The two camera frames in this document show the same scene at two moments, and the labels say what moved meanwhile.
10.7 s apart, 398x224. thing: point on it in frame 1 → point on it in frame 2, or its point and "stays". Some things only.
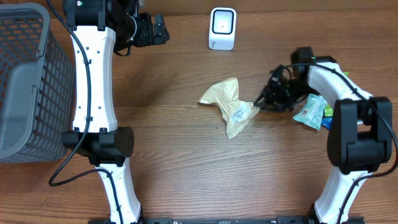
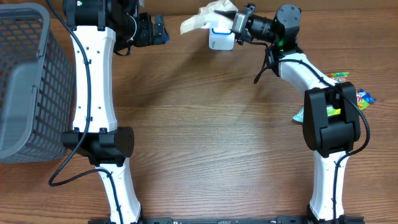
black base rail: (353, 220) stays
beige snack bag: (236, 113) → (206, 17)
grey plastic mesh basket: (37, 86) stays
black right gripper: (273, 98) → (249, 7)
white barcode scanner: (222, 28) stays
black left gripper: (148, 37) stays
